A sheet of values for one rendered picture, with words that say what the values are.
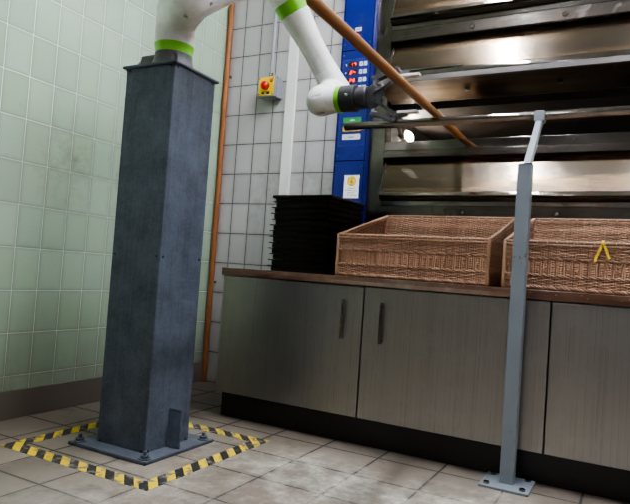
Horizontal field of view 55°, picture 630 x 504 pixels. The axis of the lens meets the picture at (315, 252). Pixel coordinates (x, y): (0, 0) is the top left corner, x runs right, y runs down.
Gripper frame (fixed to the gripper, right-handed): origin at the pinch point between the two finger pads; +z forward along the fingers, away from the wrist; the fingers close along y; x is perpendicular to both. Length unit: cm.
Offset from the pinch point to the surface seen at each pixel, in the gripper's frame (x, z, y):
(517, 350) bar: 3, 38, 80
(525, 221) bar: 3, 38, 42
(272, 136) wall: -59, -92, -3
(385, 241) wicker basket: -8, -10, 49
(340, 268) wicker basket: -9, -27, 59
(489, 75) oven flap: -43.8, 14.4, -19.1
